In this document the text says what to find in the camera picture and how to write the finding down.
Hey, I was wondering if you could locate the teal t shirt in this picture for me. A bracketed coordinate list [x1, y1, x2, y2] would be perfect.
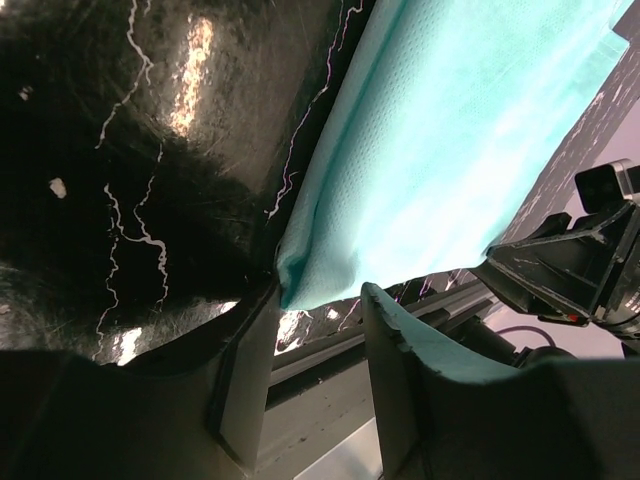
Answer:
[276, 1, 629, 310]

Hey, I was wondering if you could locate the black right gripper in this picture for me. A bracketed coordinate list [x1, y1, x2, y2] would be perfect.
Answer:
[474, 201, 639, 330]

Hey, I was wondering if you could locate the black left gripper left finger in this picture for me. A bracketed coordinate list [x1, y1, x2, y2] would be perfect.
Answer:
[1, 280, 279, 479]

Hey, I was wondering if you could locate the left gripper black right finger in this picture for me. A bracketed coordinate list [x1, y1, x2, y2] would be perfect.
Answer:
[361, 283, 639, 479]

